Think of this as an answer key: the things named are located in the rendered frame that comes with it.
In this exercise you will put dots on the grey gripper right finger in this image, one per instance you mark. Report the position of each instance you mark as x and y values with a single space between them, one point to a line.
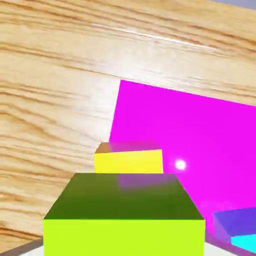
215 250

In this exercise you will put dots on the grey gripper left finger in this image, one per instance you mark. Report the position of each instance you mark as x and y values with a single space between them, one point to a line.
24 251

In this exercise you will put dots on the small lime green cube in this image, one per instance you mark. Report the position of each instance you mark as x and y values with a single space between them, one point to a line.
124 236

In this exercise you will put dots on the small cyan cube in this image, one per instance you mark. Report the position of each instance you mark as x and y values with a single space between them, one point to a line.
245 243

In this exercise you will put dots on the small yellow cube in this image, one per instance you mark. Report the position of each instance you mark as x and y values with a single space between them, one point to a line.
128 162

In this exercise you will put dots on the large magenta box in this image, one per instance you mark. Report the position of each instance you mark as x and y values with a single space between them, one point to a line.
190 128

